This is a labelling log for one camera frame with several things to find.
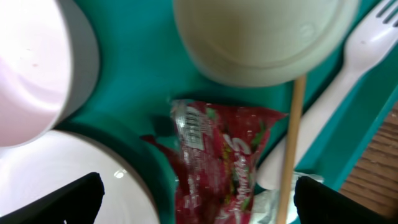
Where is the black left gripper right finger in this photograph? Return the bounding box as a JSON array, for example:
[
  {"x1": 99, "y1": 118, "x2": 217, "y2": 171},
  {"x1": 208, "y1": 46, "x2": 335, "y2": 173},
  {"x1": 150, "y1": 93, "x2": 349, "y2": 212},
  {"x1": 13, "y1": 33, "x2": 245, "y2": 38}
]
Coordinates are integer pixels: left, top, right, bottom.
[{"x1": 294, "y1": 176, "x2": 393, "y2": 224}]

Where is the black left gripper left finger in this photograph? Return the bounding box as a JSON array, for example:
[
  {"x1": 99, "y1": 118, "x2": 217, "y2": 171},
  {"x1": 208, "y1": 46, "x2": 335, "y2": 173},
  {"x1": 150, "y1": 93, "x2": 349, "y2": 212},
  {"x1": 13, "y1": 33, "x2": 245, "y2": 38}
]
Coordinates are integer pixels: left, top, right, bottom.
[{"x1": 1, "y1": 172, "x2": 105, "y2": 224}]

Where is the pink plate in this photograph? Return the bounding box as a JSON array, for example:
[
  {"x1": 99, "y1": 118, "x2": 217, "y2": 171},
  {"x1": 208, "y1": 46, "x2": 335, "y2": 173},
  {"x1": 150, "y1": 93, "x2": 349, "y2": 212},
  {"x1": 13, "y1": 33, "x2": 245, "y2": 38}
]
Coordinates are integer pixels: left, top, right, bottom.
[{"x1": 1, "y1": 131, "x2": 160, "y2": 224}]

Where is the red snack wrapper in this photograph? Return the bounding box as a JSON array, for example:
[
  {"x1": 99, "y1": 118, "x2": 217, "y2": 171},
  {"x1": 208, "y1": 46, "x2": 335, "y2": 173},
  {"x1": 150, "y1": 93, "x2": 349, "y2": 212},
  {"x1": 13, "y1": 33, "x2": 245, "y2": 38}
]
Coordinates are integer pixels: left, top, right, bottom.
[{"x1": 141, "y1": 100, "x2": 284, "y2": 224}]

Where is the pink bowl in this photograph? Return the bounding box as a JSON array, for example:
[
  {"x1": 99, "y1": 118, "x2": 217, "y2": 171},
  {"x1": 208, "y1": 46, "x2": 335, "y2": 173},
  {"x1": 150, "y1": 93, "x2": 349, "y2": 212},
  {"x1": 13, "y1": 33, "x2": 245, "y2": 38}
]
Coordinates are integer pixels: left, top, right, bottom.
[{"x1": 1, "y1": 0, "x2": 100, "y2": 148}]

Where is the white upside-down cup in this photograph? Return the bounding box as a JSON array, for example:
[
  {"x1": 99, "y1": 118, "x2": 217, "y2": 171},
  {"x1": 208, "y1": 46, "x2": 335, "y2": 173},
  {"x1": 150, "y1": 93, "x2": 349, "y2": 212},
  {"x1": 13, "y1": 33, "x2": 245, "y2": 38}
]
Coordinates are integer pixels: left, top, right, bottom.
[{"x1": 173, "y1": 0, "x2": 360, "y2": 88}]

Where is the wooden chopstick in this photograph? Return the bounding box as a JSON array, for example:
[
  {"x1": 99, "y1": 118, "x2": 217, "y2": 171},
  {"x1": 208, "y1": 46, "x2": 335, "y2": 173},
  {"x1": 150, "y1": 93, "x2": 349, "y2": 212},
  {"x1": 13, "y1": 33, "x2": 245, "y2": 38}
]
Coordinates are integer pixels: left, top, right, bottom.
[{"x1": 276, "y1": 75, "x2": 307, "y2": 224}]

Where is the teal serving tray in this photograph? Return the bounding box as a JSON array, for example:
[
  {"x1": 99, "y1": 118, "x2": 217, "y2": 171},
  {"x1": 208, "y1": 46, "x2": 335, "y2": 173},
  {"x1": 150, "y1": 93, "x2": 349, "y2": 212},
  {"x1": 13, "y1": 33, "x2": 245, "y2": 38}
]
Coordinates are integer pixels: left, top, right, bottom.
[{"x1": 58, "y1": 1, "x2": 397, "y2": 223}]

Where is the white plastic fork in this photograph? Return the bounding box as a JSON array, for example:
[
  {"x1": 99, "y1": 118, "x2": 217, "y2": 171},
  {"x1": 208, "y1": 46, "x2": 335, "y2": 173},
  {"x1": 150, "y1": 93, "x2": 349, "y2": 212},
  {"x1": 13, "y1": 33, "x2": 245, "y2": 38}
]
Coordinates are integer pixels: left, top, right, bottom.
[{"x1": 256, "y1": 0, "x2": 398, "y2": 191}]

